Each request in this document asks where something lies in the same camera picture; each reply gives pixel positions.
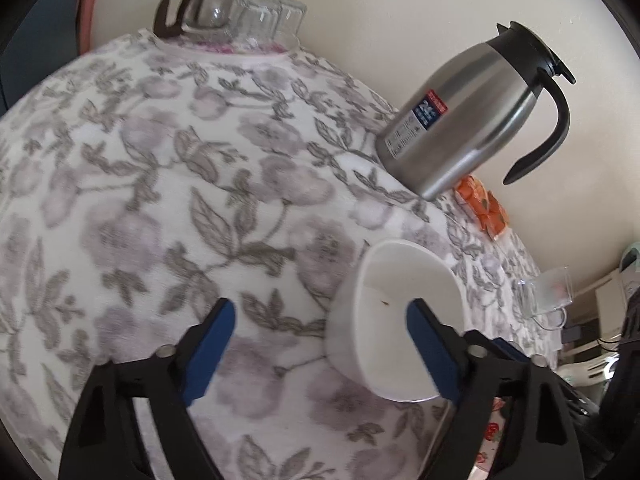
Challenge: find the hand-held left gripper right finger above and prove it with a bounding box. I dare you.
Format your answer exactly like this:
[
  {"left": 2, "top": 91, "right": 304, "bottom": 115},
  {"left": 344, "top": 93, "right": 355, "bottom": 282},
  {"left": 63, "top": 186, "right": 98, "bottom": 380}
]
[{"left": 406, "top": 298, "right": 586, "bottom": 480}]

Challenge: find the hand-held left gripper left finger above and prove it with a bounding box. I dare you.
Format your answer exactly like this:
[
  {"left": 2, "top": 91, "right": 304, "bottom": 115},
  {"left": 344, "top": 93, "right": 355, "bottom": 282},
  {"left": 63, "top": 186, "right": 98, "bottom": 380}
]
[{"left": 64, "top": 297, "right": 237, "bottom": 480}]

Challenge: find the white bowl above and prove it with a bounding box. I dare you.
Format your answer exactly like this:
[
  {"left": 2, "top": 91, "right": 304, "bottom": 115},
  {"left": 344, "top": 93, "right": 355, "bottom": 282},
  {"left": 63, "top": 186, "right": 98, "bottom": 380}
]
[{"left": 325, "top": 240, "right": 468, "bottom": 403}]

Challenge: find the red floral cloth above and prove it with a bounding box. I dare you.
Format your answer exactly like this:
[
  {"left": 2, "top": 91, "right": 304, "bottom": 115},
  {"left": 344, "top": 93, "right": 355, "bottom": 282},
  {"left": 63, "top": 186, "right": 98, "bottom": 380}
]
[{"left": 472, "top": 395, "right": 509, "bottom": 472}]

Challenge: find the clear glass mug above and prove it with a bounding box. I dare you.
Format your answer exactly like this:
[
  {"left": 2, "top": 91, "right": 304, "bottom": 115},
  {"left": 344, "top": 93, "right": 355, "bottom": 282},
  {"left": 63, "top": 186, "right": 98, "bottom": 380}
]
[{"left": 515, "top": 266, "right": 575, "bottom": 332}]

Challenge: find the grey floral tablecloth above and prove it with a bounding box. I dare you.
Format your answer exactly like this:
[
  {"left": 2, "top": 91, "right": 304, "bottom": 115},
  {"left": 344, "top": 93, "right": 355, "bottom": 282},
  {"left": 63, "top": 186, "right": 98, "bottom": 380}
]
[{"left": 0, "top": 30, "right": 556, "bottom": 480}]

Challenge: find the orange packet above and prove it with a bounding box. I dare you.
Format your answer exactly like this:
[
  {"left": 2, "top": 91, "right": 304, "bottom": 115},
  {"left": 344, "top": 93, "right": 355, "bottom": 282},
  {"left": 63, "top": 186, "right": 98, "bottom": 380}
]
[{"left": 454, "top": 176, "right": 510, "bottom": 240}]

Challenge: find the white cabinet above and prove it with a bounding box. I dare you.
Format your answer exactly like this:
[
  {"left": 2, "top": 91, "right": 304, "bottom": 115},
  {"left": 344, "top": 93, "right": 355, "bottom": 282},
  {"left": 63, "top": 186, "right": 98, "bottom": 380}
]
[{"left": 565, "top": 267, "right": 635, "bottom": 356}]

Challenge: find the stainless steel thermos jug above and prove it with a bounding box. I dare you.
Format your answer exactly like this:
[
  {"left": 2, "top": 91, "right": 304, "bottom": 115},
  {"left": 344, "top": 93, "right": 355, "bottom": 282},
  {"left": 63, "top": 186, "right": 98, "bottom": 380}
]
[{"left": 376, "top": 21, "right": 577, "bottom": 202}]

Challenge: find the white round tray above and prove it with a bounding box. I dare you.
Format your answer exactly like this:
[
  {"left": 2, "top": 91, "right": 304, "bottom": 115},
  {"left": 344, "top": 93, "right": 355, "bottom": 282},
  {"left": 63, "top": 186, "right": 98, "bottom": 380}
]
[{"left": 155, "top": 34, "right": 302, "bottom": 62}]

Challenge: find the dark refrigerator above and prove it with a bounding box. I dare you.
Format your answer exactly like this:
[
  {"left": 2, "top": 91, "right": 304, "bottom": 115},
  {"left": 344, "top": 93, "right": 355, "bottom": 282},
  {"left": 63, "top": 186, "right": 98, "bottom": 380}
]
[{"left": 0, "top": 0, "right": 83, "bottom": 111}]

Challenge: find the glass coffee pot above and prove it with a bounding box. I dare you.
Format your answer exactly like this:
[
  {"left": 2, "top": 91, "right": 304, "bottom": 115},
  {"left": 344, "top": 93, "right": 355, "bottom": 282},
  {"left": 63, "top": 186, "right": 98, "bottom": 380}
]
[{"left": 152, "top": 0, "right": 248, "bottom": 41}]

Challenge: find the pink rolled mat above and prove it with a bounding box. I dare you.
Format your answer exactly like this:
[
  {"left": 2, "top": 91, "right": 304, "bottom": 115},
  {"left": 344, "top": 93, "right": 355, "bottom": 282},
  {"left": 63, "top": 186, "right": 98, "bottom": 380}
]
[{"left": 77, "top": 0, "right": 104, "bottom": 54}]

